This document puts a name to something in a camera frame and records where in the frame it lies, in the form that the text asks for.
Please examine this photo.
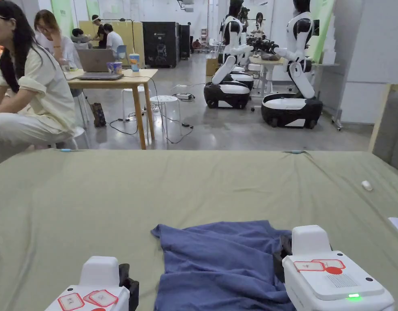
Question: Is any dark blue shirt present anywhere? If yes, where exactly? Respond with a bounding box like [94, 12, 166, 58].
[150, 220, 296, 311]

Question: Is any white height-adjustable table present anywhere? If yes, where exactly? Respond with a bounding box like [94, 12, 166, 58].
[249, 55, 285, 98]

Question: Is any black cable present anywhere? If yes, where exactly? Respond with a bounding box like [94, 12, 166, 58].
[109, 76, 195, 145]

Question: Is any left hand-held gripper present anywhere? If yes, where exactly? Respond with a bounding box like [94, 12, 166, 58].
[43, 256, 140, 311]

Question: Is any wooden table with laptop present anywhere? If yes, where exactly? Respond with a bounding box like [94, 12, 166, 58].
[64, 48, 159, 150]

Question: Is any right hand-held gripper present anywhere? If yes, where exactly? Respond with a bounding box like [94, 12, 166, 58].
[273, 225, 395, 311]

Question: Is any group of people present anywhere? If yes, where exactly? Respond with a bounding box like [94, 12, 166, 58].
[71, 14, 125, 54]

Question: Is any bed with pale green sheet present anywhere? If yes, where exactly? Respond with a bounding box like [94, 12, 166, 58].
[0, 149, 398, 311]

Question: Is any white and black humanoid robot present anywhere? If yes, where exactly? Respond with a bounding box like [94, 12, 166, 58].
[203, 0, 255, 109]
[261, 0, 324, 129]

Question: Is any patterned bag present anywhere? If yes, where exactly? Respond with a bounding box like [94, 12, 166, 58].
[90, 102, 107, 128]

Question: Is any cardboard carton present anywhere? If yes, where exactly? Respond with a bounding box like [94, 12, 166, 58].
[205, 58, 220, 77]

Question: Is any black cabinet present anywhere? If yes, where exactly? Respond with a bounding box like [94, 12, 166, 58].
[142, 21, 181, 69]

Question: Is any white round stool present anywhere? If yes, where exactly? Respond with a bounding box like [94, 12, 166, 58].
[121, 85, 152, 130]
[50, 126, 90, 150]
[150, 95, 183, 143]

